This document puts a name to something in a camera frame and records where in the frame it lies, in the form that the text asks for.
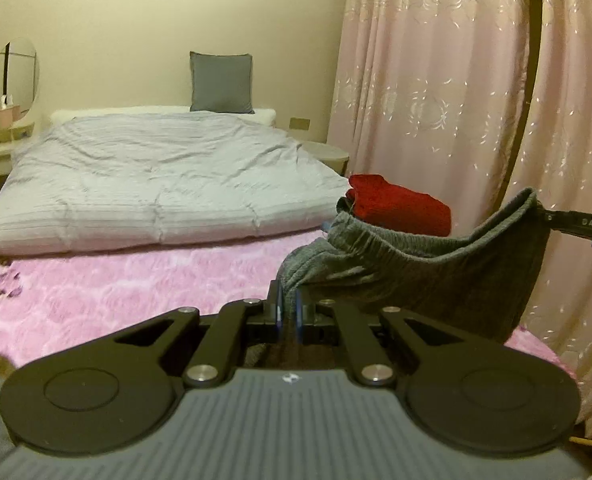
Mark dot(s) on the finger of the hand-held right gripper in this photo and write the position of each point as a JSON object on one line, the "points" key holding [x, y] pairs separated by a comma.
{"points": [[570, 222]]}

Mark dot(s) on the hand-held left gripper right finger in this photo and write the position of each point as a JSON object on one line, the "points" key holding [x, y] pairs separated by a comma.
{"points": [[299, 312]]}

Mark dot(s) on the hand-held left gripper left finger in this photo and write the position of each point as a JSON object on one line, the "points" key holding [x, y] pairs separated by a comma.
{"points": [[278, 310]]}

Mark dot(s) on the grey pants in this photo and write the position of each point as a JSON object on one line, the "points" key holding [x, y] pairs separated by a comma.
{"points": [[440, 280]]}

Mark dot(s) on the pink patterned curtain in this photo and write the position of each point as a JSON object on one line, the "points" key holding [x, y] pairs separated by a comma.
{"points": [[575, 110], [425, 75]]}

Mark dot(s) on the red folded garment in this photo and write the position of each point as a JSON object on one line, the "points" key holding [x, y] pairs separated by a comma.
{"points": [[400, 207]]}

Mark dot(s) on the pink floral blanket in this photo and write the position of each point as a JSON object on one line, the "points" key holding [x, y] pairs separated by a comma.
{"points": [[126, 295]]}

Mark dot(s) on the round white side table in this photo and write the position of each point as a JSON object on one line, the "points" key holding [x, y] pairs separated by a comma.
{"points": [[328, 155]]}

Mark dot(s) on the grey striped duvet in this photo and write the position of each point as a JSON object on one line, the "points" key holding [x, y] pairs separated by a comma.
{"points": [[141, 180]]}

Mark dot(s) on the grey square cushion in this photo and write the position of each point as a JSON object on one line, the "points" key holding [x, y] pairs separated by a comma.
{"points": [[221, 82]]}

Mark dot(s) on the white pillow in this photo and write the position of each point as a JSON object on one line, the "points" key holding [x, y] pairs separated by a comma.
{"points": [[126, 110]]}

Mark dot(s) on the pink box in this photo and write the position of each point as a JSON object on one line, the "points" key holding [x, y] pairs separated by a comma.
{"points": [[5, 117]]}

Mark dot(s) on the wall socket plate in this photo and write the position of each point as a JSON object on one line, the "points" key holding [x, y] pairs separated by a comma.
{"points": [[299, 123]]}

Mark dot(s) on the round wall mirror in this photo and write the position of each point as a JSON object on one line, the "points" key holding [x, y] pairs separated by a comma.
{"points": [[21, 75]]}

